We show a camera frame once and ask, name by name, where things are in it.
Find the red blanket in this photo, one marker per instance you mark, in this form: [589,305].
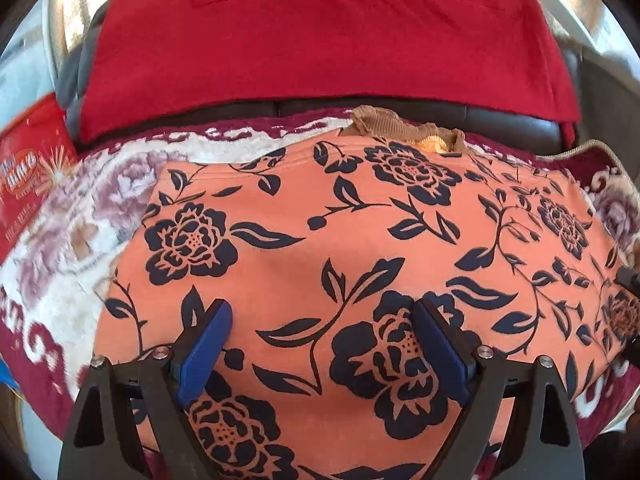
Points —
[325,45]

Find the white appliance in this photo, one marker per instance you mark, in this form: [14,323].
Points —
[27,60]

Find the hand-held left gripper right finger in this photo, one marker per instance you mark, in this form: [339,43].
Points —
[442,350]

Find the blue cloth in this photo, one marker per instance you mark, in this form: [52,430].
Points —
[7,377]

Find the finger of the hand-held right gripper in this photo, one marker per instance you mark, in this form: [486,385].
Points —
[631,280]

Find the black leather sofa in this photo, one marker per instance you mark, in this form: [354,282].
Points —
[500,122]

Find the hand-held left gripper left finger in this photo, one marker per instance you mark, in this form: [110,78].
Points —
[205,345]

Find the maroon white floral plush blanket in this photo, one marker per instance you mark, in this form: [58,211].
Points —
[60,240]

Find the grey side panel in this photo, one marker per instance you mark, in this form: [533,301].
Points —
[612,105]

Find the orange floral shirt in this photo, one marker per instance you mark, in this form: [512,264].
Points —
[350,240]

